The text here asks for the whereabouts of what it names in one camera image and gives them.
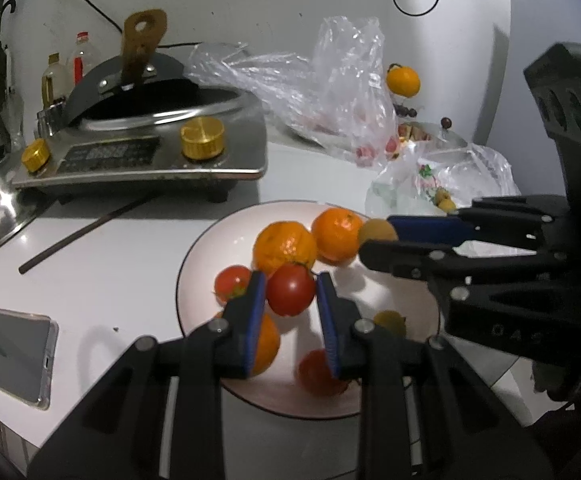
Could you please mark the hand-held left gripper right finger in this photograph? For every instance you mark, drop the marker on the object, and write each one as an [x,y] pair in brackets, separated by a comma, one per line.
[326,320]

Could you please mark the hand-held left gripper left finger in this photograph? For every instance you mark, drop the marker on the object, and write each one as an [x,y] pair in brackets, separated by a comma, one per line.
[256,330]

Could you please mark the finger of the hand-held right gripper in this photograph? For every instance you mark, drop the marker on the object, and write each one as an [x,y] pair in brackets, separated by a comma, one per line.
[420,228]
[400,257]

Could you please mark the small orange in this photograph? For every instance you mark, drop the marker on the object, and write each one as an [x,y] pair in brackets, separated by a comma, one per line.
[268,345]

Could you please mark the longan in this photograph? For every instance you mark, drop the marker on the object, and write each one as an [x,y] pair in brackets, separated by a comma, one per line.
[390,322]
[440,193]
[376,230]
[445,205]

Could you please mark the red tomato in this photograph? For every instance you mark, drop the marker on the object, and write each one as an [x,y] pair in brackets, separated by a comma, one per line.
[313,372]
[290,290]
[233,282]

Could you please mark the medium orange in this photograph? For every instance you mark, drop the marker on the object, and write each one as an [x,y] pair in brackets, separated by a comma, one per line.
[338,235]

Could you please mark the printed clear plastic bag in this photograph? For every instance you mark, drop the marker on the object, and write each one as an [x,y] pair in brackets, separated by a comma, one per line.
[470,170]

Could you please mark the large orange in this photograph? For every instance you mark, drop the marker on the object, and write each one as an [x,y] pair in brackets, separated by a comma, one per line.
[285,247]

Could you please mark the white round plate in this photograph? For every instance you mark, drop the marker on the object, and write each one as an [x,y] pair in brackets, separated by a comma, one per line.
[205,260]

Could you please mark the steel pot lid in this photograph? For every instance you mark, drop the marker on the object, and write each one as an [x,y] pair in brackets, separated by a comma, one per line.
[447,122]

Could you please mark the orange with stem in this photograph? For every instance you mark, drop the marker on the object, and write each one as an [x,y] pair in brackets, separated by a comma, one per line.
[403,81]

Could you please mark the plain clear plastic bag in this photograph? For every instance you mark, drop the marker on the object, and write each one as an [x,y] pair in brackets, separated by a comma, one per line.
[320,85]

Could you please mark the dark chopstick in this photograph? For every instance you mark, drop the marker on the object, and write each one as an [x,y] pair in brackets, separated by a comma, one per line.
[70,242]

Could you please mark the steel induction cooker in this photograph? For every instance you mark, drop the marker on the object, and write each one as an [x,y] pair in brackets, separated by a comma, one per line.
[120,152]

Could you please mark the smartphone in clear case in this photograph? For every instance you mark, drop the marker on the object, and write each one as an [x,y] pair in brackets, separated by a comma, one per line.
[10,345]

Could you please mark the dark sauce bottle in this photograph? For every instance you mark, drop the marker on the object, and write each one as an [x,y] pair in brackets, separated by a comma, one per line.
[55,79]

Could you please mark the red cap bottle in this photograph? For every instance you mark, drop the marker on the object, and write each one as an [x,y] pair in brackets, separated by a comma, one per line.
[83,56]

